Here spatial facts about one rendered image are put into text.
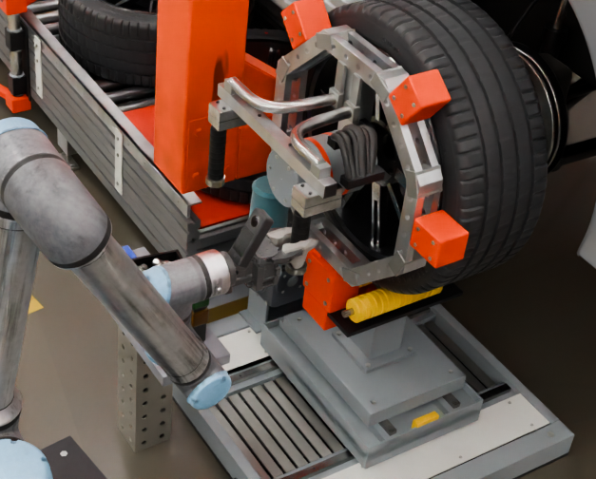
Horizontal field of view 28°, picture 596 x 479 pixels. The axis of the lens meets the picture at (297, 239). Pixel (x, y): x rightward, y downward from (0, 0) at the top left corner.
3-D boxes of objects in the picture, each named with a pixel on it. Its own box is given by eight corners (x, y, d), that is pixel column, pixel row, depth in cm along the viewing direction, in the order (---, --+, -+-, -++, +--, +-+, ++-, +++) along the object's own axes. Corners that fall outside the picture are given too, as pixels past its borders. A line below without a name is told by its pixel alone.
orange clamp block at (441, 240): (437, 235, 248) (464, 259, 243) (407, 244, 245) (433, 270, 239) (443, 208, 244) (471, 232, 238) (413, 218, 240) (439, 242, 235)
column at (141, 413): (170, 438, 305) (176, 316, 280) (135, 452, 301) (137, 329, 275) (152, 413, 312) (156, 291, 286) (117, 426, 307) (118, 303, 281)
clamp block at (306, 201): (341, 207, 238) (344, 185, 235) (303, 219, 234) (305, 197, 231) (327, 194, 242) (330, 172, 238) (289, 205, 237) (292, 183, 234)
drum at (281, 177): (375, 199, 263) (385, 145, 254) (295, 223, 253) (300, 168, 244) (340, 165, 272) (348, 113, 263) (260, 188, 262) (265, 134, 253)
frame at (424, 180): (415, 321, 262) (459, 111, 229) (391, 331, 259) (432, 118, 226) (285, 190, 297) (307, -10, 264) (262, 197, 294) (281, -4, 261)
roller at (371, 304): (450, 295, 286) (453, 276, 282) (349, 331, 272) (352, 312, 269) (434, 280, 290) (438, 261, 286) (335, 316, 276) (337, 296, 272)
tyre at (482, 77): (590, 97, 234) (399, -68, 271) (499, 124, 223) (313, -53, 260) (501, 324, 278) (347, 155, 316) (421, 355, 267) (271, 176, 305)
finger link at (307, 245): (315, 258, 244) (274, 267, 241) (317, 236, 241) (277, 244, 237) (321, 267, 242) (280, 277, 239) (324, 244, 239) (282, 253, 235)
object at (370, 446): (477, 423, 309) (484, 396, 303) (364, 472, 292) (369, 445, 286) (367, 308, 341) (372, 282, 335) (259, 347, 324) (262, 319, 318)
